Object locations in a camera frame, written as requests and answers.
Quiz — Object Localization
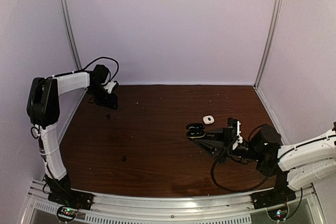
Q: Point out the aluminium corner post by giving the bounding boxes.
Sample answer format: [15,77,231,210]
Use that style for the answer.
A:
[254,0,283,90]
[59,0,82,70]

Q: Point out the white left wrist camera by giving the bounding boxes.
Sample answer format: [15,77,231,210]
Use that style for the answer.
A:
[103,81,119,94]

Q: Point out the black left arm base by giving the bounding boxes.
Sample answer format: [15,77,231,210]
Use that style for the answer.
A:
[45,174,93,223]

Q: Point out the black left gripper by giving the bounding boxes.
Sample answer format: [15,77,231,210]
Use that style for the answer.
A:
[88,84,118,109]

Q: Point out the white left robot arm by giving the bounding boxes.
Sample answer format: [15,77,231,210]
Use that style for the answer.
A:
[27,65,119,205]

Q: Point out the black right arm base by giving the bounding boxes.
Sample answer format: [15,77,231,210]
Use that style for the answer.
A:
[249,170,297,221]

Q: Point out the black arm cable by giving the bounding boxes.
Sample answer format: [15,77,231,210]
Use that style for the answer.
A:
[30,56,119,141]
[211,153,271,193]

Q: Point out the black round cap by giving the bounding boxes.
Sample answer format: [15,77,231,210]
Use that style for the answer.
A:
[185,123,206,141]

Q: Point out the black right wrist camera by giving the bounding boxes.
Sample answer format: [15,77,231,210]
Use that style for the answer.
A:
[227,118,243,151]

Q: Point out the right aluminium corner post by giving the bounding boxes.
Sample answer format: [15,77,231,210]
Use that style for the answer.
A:
[254,0,283,90]

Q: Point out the aluminium front table rail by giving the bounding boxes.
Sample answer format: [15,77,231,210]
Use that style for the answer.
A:
[20,179,326,224]

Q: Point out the left aluminium corner post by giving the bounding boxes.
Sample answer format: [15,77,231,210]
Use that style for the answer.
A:
[59,0,82,70]

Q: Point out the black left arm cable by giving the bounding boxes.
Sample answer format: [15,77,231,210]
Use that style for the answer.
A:
[30,56,119,141]

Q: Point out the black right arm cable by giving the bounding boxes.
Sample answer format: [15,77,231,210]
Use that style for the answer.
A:
[211,153,271,193]

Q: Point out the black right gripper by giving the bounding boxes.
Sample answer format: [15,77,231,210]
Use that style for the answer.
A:
[194,127,263,165]

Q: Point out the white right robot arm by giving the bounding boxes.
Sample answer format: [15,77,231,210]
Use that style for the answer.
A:
[186,118,335,204]

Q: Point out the white earbud charging case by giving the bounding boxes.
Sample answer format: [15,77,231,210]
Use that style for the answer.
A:
[203,115,215,125]

